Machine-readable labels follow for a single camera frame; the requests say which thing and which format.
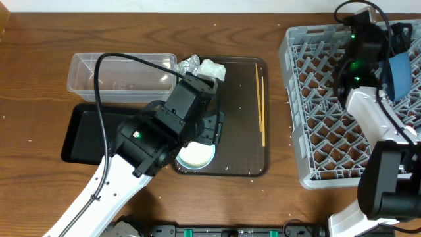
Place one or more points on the dark blue plate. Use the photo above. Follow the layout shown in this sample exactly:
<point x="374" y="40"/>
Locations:
<point x="398" y="77"/>

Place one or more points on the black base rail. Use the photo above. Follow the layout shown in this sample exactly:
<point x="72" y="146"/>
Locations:
<point x="127" y="226"/>

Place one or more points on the grey dishwasher rack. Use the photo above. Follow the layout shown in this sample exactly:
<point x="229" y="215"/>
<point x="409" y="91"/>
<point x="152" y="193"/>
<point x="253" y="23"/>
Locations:
<point x="330" y="147"/>

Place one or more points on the light blue rice bowl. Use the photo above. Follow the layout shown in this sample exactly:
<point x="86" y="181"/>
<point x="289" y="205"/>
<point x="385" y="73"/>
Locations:
<point x="196" y="155"/>

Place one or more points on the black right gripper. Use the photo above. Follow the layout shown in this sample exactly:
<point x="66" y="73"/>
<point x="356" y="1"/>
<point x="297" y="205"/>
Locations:
<point x="402" y="42"/>

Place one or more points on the brown serving tray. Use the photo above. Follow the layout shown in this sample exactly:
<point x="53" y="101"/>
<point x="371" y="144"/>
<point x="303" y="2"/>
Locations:
<point x="240" y="152"/>

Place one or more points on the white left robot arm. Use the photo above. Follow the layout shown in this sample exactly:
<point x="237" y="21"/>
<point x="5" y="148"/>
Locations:
<point x="143" y="145"/>

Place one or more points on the wooden chopstick right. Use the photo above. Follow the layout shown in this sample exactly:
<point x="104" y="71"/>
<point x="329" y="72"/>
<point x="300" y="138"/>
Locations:
<point x="263" y="113"/>

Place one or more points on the crumpled aluminium foil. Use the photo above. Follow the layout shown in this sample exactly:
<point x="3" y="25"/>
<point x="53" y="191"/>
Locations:
<point x="190" y="65"/>

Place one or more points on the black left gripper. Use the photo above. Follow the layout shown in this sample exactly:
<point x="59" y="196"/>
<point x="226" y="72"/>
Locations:
<point x="214" y="130"/>

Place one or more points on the crumpled white tissue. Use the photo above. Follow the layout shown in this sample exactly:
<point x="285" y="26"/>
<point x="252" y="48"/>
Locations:
<point x="212" y="69"/>

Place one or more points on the black tray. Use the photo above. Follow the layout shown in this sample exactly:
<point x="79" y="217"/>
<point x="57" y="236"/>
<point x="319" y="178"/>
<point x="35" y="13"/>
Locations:
<point x="84" y="140"/>

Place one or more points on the clear plastic bin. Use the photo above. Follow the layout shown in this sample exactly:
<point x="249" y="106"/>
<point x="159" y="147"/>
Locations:
<point x="120" y="80"/>

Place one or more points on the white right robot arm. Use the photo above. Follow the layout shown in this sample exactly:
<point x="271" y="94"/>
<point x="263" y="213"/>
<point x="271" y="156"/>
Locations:
<point x="389" y="188"/>

